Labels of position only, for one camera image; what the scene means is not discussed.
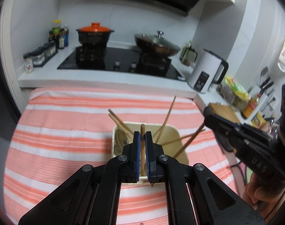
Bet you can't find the wooden chopstick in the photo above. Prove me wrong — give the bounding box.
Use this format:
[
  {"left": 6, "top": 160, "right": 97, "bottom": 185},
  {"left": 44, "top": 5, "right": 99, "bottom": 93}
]
[
  {"left": 140, "top": 124, "right": 146, "bottom": 176},
  {"left": 160, "top": 132, "right": 196, "bottom": 146},
  {"left": 173, "top": 123, "right": 205, "bottom": 158}
]

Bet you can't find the person's right hand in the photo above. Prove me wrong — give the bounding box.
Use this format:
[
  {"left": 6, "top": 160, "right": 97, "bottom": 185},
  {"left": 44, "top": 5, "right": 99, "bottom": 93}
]
[{"left": 243, "top": 173, "right": 285, "bottom": 216}]

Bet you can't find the chopstick leaning in holder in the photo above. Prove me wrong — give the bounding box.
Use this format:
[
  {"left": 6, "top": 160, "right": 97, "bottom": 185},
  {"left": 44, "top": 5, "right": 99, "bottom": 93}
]
[{"left": 155, "top": 95, "right": 177, "bottom": 143}]

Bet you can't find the cream wooden utensil holder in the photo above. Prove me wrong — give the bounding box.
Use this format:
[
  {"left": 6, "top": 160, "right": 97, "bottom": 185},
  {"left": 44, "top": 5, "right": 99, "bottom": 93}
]
[{"left": 111, "top": 123, "right": 183, "bottom": 183}]

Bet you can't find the brown sauce bottle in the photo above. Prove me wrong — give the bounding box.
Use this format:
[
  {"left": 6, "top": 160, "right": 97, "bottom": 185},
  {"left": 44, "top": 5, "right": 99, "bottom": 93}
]
[{"left": 242, "top": 92, "right": 262, "bottom": 119}]

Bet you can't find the white knife holder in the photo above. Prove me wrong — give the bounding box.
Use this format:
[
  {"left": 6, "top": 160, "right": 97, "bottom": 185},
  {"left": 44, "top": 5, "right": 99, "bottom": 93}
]
[{"left": 248, "top": 67, "right": 278, "bottom": 118}]

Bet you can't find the wooden cutting board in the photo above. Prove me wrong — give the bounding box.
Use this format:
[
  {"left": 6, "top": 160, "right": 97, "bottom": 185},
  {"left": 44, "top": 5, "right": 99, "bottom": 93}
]
[{"left": 208, "top": 103, "right": 240, "bottom": 123}]

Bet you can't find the yellow snack bag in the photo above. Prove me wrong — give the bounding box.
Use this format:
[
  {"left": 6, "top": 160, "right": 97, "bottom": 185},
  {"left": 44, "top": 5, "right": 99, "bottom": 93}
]
[{"left": 220, "top": 76, "right": 251, "bottom": 111}]

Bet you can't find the pink striped tablecloth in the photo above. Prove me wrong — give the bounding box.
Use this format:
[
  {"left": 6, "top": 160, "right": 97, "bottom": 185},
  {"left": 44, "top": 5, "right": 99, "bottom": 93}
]
[{"left": 3, "top": 88, "right": 244, "bottom": 224}]

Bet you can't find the black gas stove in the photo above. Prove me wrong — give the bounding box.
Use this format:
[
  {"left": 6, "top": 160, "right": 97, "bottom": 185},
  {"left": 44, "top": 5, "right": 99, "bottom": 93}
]
[{"left": 58, "top": 46, "right": 184, "bottom": 81}]

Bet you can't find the white electric kettle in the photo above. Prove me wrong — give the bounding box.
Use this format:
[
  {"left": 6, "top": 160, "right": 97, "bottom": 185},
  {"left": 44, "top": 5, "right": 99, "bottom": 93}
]
[{"left": 186, "top": 49, "right": 229, "bottom": 94}]

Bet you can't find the steel wok with lid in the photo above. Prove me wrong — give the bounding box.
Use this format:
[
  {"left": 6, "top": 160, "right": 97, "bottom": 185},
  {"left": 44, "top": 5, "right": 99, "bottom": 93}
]
[{"left": 134, "top": 31, "right": 180, "bottom": 57}]

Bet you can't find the black pot orange lid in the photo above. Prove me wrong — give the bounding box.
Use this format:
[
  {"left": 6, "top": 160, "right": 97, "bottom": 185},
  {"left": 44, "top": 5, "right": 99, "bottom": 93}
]
[{"left": 76, "top": 22, "right": 114, "bottom": 47}]

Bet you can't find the blue label bottle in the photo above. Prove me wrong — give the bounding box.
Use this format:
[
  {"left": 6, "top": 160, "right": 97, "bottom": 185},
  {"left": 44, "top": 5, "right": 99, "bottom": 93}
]
[{"left": 64, "top": 23, "right": 69, "bottom": 47}]

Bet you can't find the white spice jar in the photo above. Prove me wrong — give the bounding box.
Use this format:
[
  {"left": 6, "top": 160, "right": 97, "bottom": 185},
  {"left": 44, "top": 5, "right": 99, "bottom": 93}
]
[{"left": 23, "top": 53, "right": 34, "bottom": 73}]

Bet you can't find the yellow cap sauce bottle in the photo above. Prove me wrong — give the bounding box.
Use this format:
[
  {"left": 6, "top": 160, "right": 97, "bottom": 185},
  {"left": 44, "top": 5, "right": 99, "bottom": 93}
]
[{"left": 52, "top": 19, "right": 61, "bottom": 49}]

